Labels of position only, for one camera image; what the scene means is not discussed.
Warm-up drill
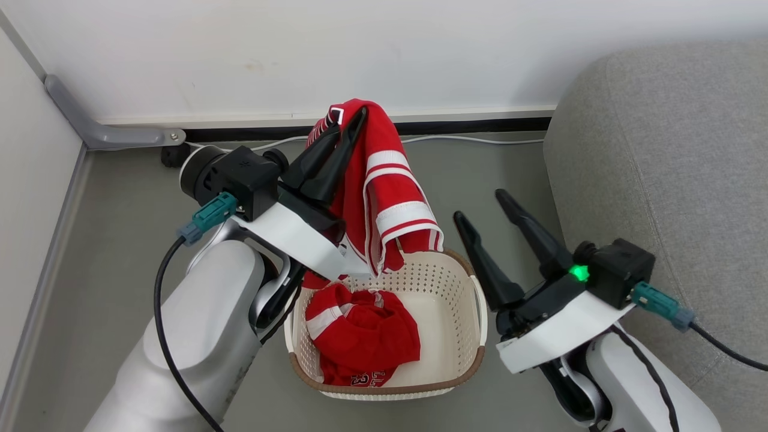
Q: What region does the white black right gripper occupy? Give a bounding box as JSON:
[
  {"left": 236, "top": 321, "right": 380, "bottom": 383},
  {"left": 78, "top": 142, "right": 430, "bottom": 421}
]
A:
[{"left": 454, "top": 189, "right": 635, "bottom": 374}]

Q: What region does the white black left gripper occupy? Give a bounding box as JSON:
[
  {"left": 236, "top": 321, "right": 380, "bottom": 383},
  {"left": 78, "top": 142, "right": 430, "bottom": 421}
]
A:
[{"left": 231, "top": 107, "right": 371, "bottom": 281}]

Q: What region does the red white basketball jersey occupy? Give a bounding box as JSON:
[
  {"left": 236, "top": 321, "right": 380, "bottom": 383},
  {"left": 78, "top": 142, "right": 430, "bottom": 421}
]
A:
[{"left": 303, "top": 99, "right": 445, "bottom": 290}]

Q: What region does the cream perforated laundry basket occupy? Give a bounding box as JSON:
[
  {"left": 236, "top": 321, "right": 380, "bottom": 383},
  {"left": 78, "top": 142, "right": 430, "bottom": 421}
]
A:
[{"left": 284, "top": 249, "right": 488, "bottom": 401}]

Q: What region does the black baseboard strip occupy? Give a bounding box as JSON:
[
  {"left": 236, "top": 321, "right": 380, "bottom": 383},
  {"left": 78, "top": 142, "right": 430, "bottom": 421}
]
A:
[{"left": 183, "top": 116, "right": 552, "bottom": 143}]

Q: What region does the black caster wheel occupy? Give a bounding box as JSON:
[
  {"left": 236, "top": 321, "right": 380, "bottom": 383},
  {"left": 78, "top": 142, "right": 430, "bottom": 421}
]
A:
[{"left": 160, "top": 144, "right": 191, "bottom": 169}]

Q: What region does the grey fabric sofa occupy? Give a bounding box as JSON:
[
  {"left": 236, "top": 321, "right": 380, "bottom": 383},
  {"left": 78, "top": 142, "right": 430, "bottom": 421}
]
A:
[{"left": 543, "top": 39, "right": 768, "bottom": 432}]

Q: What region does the white floor cable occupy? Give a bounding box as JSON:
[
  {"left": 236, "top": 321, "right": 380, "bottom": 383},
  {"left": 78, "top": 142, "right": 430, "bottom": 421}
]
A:
[{"left": 186, "top": 134, "right": 545, "bottom": 154}]

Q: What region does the black left cable teal plug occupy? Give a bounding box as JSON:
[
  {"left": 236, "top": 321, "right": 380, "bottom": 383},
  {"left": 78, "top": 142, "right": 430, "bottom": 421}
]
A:
[{"left": 154, "top": 192, "right": 239, "bottom": 432}]

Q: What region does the black cable teal plug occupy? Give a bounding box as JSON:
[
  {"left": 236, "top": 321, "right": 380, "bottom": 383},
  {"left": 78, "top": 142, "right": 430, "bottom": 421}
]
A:
[
  {"left": 154, "top": 192, "right": 239, "bottom": 432},
  {"left": 631, "top": 281, "right": 768, "bottom": 371}
]

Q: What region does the black right cable teal plug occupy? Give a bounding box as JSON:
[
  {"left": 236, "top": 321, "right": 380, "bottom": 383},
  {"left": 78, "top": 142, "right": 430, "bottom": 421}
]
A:
[{"left": 631, "top": 281, "right": 768, "bottom": 371}]

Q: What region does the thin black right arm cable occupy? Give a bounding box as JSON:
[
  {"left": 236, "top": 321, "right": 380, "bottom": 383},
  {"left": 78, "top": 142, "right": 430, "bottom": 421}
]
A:
[{"left": 611, "top": 324, "right": 682, "bottom": 432}]

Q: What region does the grey metal floor bracket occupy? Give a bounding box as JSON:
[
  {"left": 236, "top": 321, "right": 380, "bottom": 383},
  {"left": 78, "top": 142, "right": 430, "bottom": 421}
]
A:
[{"left": 44, "top": 74, "right": 187, "bottom": 151}]

